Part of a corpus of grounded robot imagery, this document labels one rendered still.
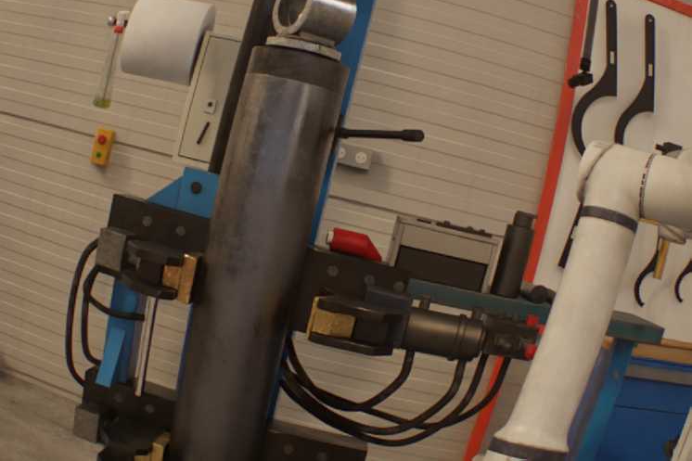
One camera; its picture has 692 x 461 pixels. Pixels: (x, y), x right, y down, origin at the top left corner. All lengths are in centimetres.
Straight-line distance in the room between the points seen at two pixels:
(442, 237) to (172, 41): 110
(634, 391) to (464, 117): 161
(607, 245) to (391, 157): 264
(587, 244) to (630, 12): 281
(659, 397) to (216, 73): 175
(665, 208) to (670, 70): 278
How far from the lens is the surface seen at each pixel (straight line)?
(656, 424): 342
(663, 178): 181
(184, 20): 326
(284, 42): 235
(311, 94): 231
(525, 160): 442
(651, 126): 451
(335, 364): 442
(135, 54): 329
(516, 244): 261
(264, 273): 231
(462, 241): 257
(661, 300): 455
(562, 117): 441
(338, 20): 238
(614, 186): 183
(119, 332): 266
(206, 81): 324
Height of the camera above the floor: 122
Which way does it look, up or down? 1 degrees up
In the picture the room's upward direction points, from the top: 14 degrees clockwise
